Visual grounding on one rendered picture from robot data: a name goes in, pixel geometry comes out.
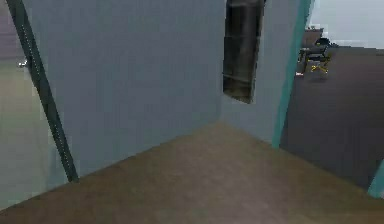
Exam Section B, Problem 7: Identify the black chair with yellow legs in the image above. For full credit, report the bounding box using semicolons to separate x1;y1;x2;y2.
298;37;333;75

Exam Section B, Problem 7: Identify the brown cabinet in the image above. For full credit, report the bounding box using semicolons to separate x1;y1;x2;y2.
302;27;325;48

